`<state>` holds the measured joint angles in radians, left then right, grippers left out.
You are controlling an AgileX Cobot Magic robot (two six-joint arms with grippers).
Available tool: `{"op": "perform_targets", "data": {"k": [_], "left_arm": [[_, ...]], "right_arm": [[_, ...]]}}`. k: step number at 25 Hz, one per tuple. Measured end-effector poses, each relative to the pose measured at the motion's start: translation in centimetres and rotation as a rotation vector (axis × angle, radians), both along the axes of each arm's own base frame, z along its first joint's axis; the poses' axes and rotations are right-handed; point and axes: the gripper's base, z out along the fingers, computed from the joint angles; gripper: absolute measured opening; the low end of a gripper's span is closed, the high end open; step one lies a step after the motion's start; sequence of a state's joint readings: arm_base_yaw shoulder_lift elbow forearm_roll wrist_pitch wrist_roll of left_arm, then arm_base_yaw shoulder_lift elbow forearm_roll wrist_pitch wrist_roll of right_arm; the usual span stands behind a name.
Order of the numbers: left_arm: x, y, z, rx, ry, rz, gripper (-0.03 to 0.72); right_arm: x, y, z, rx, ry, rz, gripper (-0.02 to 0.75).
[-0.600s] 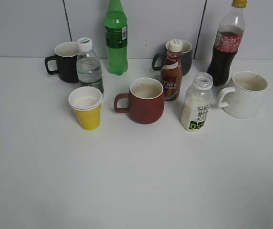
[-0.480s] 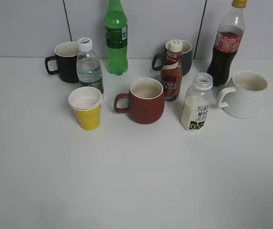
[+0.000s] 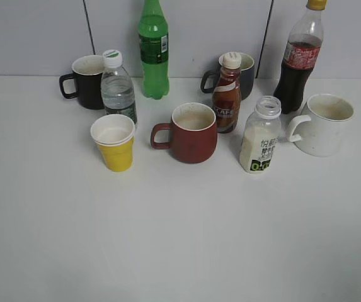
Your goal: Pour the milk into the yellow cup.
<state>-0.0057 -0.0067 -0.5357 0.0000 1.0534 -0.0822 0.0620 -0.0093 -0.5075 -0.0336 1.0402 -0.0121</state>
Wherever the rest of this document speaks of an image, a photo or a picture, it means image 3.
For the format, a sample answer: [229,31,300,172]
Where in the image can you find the yellow paper cup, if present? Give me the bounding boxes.
[90,114,136,172]

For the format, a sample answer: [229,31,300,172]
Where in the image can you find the clear milk bottle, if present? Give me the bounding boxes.
[239,96,282,174]

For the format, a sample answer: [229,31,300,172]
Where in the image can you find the red ceramic mug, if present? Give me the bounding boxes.
[150,103,217,164]

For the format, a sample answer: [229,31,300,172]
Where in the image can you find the brown coffee bottle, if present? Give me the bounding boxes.
[212,52,241,133]

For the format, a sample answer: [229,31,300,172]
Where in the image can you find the clear water bottle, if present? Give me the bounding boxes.
[101,50,138,125]

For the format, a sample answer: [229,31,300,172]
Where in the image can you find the dark grey mug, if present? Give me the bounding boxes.
[200,52,255,100]

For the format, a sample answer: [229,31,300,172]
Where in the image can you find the black ceramic mug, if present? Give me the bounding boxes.
[59,55,105,110]

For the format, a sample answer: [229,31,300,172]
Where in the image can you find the green soda bottle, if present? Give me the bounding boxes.
[137,0,169,99]

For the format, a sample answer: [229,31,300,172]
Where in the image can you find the white ceramic mug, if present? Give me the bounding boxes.
[285,94,355,157]

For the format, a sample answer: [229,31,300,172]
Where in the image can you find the cola bottle yellow cap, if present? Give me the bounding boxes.
[273,0,327,114]

